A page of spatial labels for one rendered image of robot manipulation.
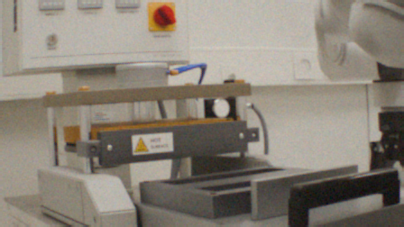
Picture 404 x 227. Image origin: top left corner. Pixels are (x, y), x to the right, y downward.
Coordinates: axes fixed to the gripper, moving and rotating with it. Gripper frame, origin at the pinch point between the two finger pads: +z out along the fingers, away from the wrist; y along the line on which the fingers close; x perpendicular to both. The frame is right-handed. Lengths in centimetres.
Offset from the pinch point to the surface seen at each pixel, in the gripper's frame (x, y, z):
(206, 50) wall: -5, -59, -35
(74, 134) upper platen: -55, -14, -20
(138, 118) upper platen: -46, -10, -22
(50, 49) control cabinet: -56, -24, -34
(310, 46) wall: 29, -60, -36
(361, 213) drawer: -43, 34, -12
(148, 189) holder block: -55, 9, -14
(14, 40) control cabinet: -62, -27, -36
